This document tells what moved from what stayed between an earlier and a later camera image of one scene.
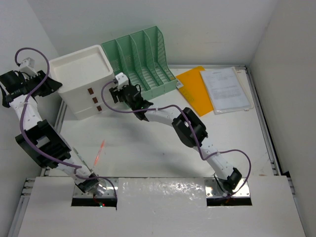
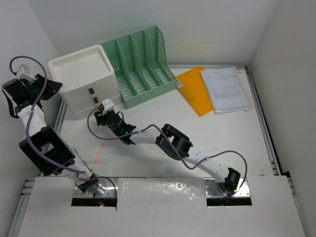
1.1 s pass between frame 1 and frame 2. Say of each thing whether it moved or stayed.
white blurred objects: moved
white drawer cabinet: stayed
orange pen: stayed
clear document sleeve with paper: stayed
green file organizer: stayed
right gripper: moved
